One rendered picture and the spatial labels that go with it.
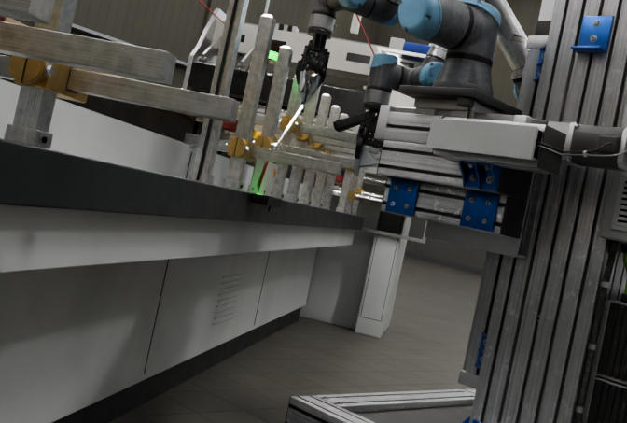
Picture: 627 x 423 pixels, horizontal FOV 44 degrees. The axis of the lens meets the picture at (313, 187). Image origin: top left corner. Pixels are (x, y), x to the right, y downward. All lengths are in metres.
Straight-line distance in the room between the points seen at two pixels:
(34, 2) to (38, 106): 0.52
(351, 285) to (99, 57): 4.18
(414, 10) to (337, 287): 3.26
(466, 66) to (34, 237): 1.13
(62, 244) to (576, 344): 1.15
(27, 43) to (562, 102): 1.39
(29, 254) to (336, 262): 3.85
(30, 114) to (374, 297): 3.84
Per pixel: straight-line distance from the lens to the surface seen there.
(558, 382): 1.90
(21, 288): 1.62
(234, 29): 1.82
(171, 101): 1.08
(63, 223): 1.27
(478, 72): 1.93
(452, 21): 1.89
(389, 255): 4.77
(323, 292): 4.97
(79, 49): 0.86
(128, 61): 0.83
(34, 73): 1.09
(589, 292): 1.87
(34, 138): 1.10
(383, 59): 2.29
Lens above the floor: 0.70
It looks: 1 degrees up
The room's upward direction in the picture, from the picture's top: 12 degrees clockwise
